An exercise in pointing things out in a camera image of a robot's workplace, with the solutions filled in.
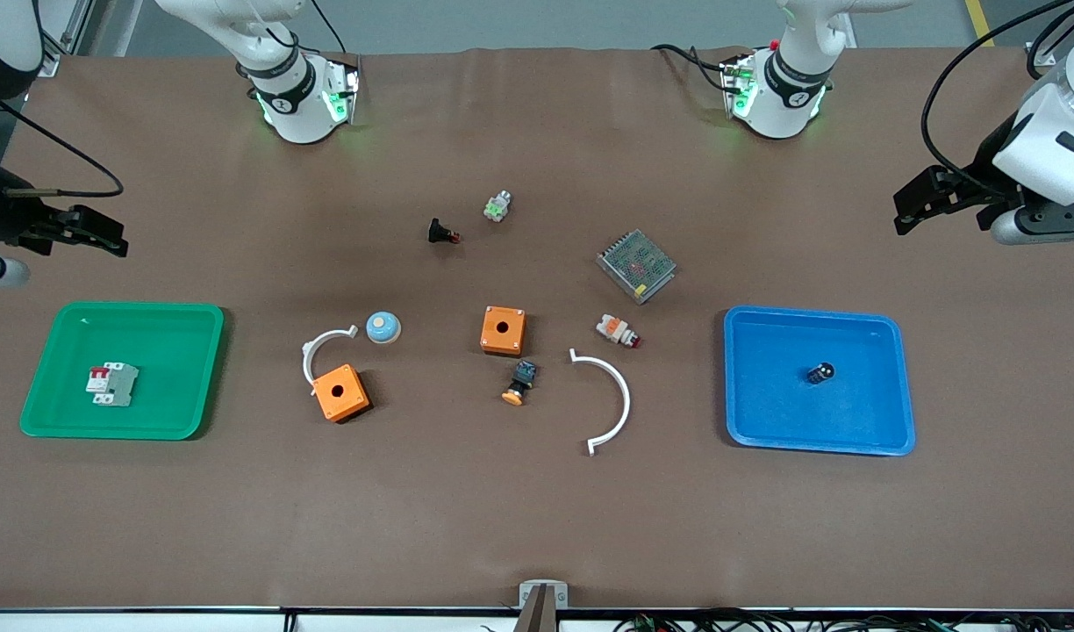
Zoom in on white red circuit breaker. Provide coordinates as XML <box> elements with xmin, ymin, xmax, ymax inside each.
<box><xmin>84</xmin><ymin>361</ymin><xmax>141</xmax><ymax>408</ymax></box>

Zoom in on green plastic tray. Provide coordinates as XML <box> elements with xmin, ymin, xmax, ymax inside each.
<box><xmin>19</xmin><ymin>301</ymin><xmax>226</xmax><ymax>441</ymax></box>

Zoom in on blue plastic tray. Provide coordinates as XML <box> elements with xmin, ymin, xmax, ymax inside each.
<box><xmin>723</xmin><ymin>305</ymin><xmax>917</xmax><ymax>457</ymax></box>

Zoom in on small white curved plastic piece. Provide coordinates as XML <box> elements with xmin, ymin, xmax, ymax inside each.
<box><xmin>301</xmin><ymin>325</ymin><xmax>361</xmax><ymax>397</ymax></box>

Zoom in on orange button box with hole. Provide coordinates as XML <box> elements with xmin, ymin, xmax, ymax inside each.
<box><xmin>479</xmin><ymin>305</ymin><xmax>529</xmax><ymax>358</ymax></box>
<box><xmin>311</xmin><ymin>363</ymin><xmax>373</xmax><ymax>425</ymax></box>

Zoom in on metal mesh power supply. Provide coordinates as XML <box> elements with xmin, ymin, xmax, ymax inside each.
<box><xmin>595</xmin><ymin>228</ymin><xmax>679</xmax><ymax>306</ymax></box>

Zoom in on blue dome buzzer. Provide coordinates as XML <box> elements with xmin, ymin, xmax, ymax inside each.
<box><xmin>365</xmin><ymin>311</ymin><xmax>404</xmax><ymax>347</ymax></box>

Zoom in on large white curved plastic piece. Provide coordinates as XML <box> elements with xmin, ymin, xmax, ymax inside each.
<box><xmin>568</xmin><ymin>348</ymin><xmax>633</xmax><ymax>458</ymax></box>

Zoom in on black orange-capped push button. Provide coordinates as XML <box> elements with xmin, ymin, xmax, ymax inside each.
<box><xmin>500</xmin><ymin>358</ymin><xmax>540</xmax><ymax>407</ymax></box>

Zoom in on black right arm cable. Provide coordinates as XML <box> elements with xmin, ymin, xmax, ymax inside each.
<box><xmin>0</xmin><ymin>95</ymin><xmax>125</xmax><ymax>199</ymax></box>

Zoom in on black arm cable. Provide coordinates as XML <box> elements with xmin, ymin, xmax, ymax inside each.
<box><xmin>0</xmin><ymin>95</ymin><xmax>125</xmax><ymax>199</ymax></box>
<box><xmin>920</xmin><ymin>0</ymin><xmax>1074</xmax><ymax>176</ymax></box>

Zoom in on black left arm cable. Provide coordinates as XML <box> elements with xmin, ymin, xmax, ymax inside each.
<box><xmin>920</xmin><ymin>0</ymin><xmax>1074</xmax><ymax>176</ymax></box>

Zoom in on aluminium frame profile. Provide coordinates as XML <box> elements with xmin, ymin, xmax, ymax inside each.
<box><xmin>28</xmin><ymin>0</ymin><xmax>95</xmax><ymax>78</ymax></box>

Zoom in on black base power cable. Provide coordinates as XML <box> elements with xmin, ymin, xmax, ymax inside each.
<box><xmin>650</xmin><ymin>43</ymin><xmax>733</xmax><ymax>94</ymax></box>

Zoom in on red white push-button switch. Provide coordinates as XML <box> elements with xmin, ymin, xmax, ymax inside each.
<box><xmin>595</xmin><ymin>313</ymin><xmax>643</xmax><ymax>351</ymax></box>

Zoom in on grey metal camera bracket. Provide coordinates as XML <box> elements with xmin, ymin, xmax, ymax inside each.
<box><xmin>512</xmin><ymin>579</ymin><xmax>570</xmax><ymax>632</ymax></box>

